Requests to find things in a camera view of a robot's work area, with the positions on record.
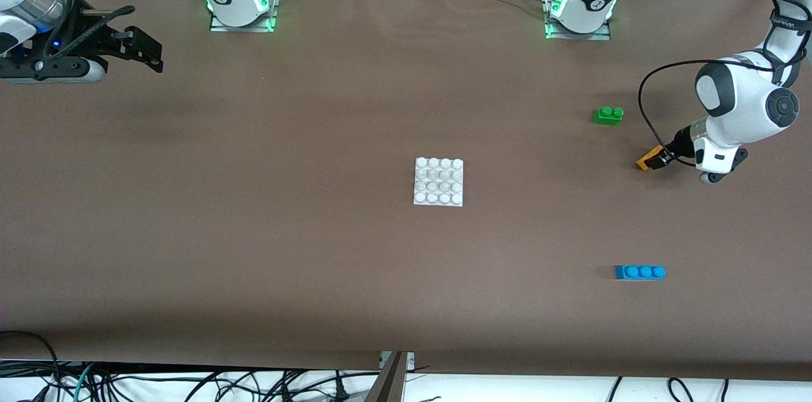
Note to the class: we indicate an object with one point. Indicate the brown table cover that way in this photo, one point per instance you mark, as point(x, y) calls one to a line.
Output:
point(317, 262)

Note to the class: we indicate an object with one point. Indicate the green toy block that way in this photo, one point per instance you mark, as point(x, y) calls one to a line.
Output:
point(608, 115)

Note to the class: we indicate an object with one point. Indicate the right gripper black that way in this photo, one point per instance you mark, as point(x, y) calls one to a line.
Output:
point(87, 38)

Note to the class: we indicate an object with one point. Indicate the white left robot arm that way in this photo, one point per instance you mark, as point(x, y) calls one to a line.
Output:
point(742, 97)

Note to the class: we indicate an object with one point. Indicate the blue toy block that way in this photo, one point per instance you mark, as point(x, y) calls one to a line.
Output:
point(639, 272)

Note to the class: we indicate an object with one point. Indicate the metal table edge bracket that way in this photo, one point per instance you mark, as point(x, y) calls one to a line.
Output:
point(396, 361)

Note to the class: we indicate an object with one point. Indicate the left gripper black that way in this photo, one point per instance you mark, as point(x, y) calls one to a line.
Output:
point(681, 140)

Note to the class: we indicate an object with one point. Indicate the white studded base plate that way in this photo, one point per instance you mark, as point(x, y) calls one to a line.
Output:
point(438, 182)

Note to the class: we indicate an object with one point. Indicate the yellow toy block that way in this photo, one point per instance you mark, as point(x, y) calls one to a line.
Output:
point(648, 160)

